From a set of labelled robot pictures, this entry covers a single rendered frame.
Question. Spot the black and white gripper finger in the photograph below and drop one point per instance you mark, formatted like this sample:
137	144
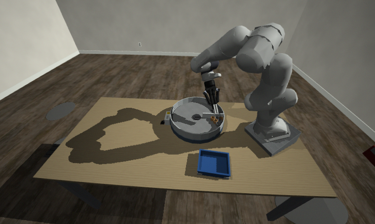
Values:
216	98
210	101

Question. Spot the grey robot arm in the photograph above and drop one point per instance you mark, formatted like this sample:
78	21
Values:
254	51

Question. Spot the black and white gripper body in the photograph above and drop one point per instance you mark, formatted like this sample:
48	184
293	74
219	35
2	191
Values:
210	85

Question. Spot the blue shallow tray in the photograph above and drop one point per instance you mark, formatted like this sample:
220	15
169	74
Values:
213	163

